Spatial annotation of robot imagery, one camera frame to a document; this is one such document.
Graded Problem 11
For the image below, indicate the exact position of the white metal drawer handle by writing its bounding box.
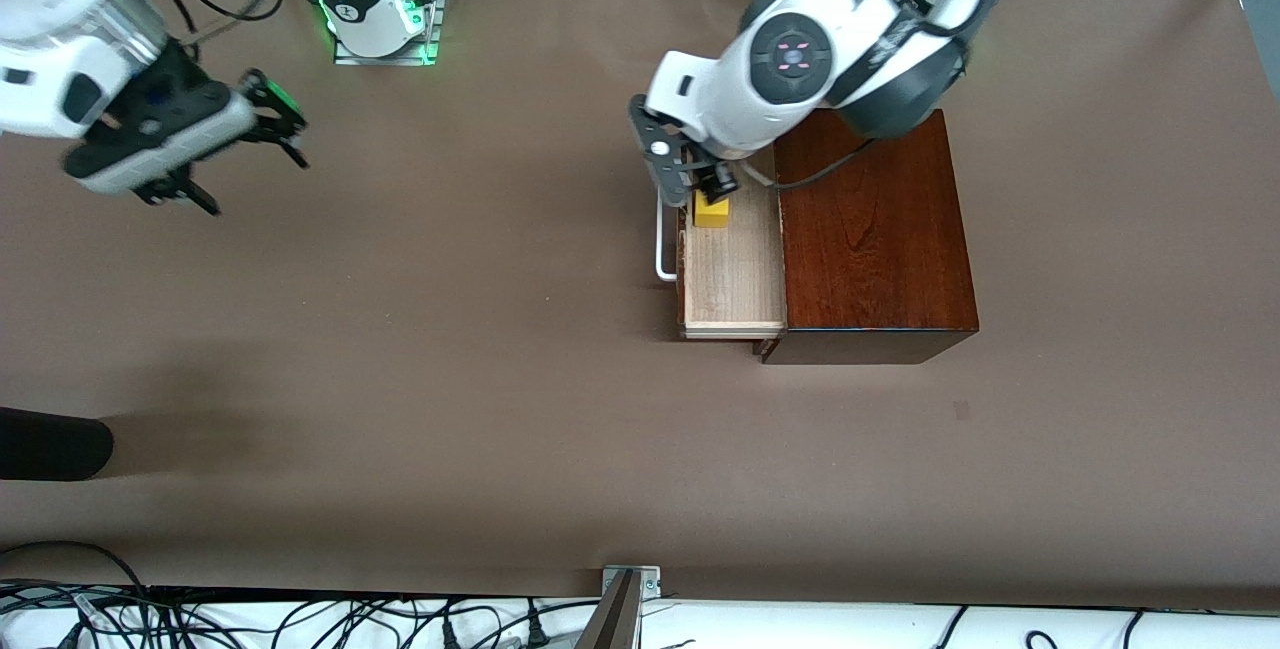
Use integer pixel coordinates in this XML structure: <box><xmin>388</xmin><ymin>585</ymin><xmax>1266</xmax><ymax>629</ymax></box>
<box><xmin>655</xmin><ymin>191</ymin><xmax>685</xmax><ymax>283</ymax></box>

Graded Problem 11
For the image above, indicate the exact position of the light wooden drawer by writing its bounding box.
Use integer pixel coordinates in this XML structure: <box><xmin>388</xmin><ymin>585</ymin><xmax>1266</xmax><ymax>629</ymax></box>
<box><xmin>676</xmin><ymin>144</ymin><xmax>789</xmax><ymax>342</ymax></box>

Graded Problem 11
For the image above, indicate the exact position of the dark brown wooden cabinet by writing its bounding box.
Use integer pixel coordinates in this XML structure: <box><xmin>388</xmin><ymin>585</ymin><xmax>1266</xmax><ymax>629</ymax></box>
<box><xmin>770</xmin><ymin>109</ymin><xmax>981</xmax><ymax>366</ymax></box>

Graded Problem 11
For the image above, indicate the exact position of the brown paper table cover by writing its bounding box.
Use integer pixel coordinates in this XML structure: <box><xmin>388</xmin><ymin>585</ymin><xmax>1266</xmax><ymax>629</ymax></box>
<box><xmin>0</xmin><ymin>0</ymin><xmax>1280</xmax><ymax>612</ymax></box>

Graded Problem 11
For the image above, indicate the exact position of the black rounded object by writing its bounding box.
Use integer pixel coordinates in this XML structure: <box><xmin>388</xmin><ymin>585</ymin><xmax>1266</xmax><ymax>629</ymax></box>
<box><xmin>0</xmin><ymin>407</ymin><xmax>114</xmax><ymax>482</ymax></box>

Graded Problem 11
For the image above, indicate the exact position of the dark metal beam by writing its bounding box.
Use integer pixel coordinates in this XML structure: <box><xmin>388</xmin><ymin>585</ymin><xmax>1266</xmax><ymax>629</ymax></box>
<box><xmin>575</xmin><ymin>569</ymin><xmax>641</xmax><ymax>649</ymax></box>

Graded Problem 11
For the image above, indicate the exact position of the white bench surface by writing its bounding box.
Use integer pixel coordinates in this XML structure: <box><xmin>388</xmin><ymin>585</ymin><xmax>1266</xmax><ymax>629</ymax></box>
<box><xmin>0</xmin><ymin>584</ymin><xmax>1280</xmax><ymax>649</ymax></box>

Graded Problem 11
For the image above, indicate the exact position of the black left camera cable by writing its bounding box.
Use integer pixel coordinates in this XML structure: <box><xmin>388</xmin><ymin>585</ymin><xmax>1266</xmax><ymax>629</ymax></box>
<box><xmin>740</xmin><ymin>134</ymin><xmax>881</xmax><ymax>192</ymax></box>

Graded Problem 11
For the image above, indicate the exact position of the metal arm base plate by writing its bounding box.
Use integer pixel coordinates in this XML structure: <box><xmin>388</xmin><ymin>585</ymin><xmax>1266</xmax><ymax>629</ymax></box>
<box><xmin>333</xmin><ymin>0</ymin><xmax>443</xmax><ymax>67</ymax></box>

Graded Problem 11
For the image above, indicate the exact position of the silver metal bracket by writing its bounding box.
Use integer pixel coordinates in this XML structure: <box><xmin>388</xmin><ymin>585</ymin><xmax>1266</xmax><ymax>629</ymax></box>
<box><xmin>600</xmin><ymin>565</ymin><xmax>662</xmax><ymax>598</ymax></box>

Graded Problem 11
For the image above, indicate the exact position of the tangled black cable bundle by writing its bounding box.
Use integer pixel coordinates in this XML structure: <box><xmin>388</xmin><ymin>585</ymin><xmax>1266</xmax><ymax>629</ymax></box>
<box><xmin>0</xmin><ymin>541</ymin><xmax>601</xmax><ymax>649</ymax></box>

